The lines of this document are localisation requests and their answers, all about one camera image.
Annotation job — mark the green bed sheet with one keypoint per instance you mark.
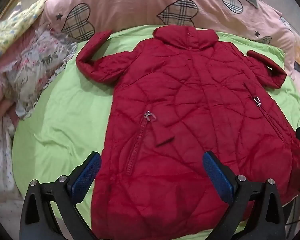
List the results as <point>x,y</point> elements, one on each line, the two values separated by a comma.
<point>62,120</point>

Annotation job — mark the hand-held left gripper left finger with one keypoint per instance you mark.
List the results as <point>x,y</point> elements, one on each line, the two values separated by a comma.
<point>86,175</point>

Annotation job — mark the yellow-green dotted cloth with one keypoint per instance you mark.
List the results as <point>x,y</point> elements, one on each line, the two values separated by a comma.
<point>12,30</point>

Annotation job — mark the red padded coat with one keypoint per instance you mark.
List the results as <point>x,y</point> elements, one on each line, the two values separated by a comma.
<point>190,120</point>

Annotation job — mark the floral ruffled cloth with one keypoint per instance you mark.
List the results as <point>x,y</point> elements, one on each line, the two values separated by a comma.
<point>37,65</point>

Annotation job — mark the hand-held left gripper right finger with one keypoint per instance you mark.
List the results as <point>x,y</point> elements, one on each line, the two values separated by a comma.
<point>218,176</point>

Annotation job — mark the pink quilt with plaid hearts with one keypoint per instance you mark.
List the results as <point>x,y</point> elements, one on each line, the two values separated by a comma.
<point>140,2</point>

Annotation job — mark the white dotted cloth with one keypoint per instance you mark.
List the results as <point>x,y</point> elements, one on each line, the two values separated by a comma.
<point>1,165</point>

